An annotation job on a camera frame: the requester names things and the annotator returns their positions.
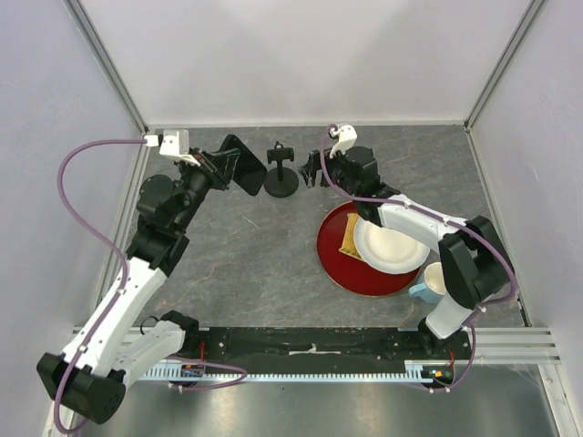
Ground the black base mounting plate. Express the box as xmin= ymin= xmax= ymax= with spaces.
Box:
xmin=177 ymin=327 xmax=471 ymax=375

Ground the light blue mug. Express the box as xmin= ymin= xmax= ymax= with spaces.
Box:
xmin=408 ymin=262 xmax=447 ymax=304

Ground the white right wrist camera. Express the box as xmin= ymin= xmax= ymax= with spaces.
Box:
xmin=328 ymin=124 xmax=358 ymax=158

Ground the slotted cable duct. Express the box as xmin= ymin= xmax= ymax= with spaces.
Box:
xmin=138 ymin=361 xmax=453 ymax=384

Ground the black phone stand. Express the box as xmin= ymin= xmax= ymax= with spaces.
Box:
xmin=263 ymin=141 xmax=299 ymax=198

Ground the aluminium frame post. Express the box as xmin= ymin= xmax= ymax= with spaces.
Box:
xmin=464 ymin=0 xmax=547 ymax=134
xmin=64 ymin=0 xmax=148 ymax=134

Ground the yellow sponge cloth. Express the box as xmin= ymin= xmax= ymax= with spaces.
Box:
xmin=339 ymin=213 xmax=362 ymax=260

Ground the aluminium front rail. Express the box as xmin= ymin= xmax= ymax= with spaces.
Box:
xmin=63 ymin=325 xmax=564 ymax=364

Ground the right aluminium frame post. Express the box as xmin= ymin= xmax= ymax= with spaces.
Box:
xmin=464 ymin=0 xmax=547 ymax=134

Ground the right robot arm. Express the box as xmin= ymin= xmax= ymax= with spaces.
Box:
xmin=299 ymin=147 xmax=518 ymax=359

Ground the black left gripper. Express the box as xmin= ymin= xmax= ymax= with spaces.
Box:
xmin=174 ymin=147 xmax=241 ymax=231

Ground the black smartphone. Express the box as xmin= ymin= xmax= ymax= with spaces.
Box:
xmin=220 ymin=134 xmax=268 ymax=196

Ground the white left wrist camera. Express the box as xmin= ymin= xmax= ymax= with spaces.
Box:
xmin=143 ymin=129 xmax=191 ymax=161

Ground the red round tray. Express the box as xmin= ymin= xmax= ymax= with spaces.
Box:
xmin=316 ymin=202 xmax=421 ymax=297

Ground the white paper plate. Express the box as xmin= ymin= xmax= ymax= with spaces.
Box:
xmin=353 ymin=218 xmax=430 ymax=274

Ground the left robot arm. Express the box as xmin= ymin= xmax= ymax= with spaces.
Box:
xmin=36 ymin=148 xmax=243 ymax=434

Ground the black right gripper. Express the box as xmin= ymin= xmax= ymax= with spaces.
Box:
xmin=299 ymin=142 xmax=360 ymax=198

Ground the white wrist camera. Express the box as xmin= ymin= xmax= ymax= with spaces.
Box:
xmin=328 ymin=124 xmax=358 ymax=158
xmin=143 ymin=129 xmax=191 ymax=161

